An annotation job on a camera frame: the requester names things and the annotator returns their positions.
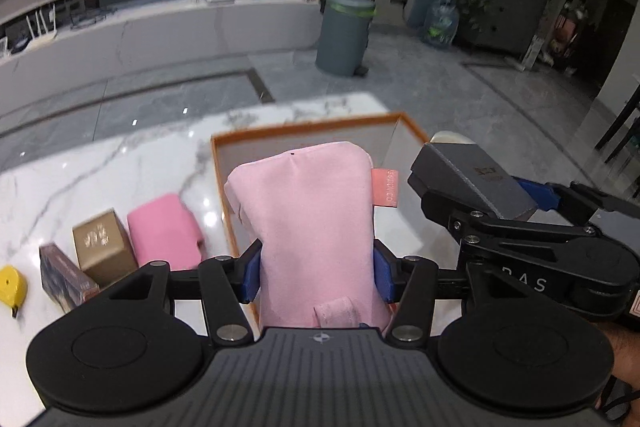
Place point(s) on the grey pedal trash can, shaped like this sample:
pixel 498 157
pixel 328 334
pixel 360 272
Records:
pixel 345 32

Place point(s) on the pink fabric pouch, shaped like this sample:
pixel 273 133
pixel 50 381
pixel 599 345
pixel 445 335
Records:
pixel 310 217

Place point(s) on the pink rectangular block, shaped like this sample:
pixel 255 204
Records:
pixel 165 232

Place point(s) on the yellow tape measure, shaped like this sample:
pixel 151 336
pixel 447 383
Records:
pixel 11 285

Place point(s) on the cream white chair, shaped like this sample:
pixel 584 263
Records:
pixel 450 137

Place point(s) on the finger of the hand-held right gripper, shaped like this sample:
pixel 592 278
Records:
pixel 465 222
pixel 537 195

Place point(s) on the marble television console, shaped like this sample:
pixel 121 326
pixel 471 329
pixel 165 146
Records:
pixel 150 32

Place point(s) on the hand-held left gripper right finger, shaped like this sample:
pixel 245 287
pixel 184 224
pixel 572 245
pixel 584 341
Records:
pixel 382 273

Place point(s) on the grey box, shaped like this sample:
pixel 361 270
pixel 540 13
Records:
pixel 480 177

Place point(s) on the person's right forearm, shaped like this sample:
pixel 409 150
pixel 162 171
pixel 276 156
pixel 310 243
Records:
pixel 620 347

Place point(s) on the dark dining chair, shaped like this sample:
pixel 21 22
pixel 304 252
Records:
pixel 620 122

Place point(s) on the dark printed card box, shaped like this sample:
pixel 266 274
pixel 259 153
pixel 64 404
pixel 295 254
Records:
pixel 62 274

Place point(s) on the gold cardboard box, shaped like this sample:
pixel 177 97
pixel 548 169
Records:
pixel 102 242

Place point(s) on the orange cardboard box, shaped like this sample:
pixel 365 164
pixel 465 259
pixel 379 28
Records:
pixel 350 132

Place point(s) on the large clear water bottle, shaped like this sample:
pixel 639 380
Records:
pixel 441 19

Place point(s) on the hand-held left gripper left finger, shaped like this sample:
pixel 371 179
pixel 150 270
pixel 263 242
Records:
pixel 252 271

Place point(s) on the white router with antennas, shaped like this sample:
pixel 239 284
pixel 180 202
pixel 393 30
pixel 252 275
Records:
pixel 42 29

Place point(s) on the grey drawer cabinet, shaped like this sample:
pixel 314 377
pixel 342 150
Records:
pixel 505 12

